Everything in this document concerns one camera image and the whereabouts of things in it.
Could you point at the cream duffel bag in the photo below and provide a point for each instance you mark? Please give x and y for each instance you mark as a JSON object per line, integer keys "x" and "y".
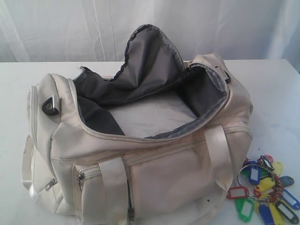
{"x": 162, "y": 137}

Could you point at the colourful key tag bunch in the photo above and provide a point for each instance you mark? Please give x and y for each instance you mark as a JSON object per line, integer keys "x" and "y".
{"x": 261, "y": 189}

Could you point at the white backdrop curtain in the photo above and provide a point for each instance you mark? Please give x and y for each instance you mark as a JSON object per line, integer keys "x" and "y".
{"x": 97, "y": 30}

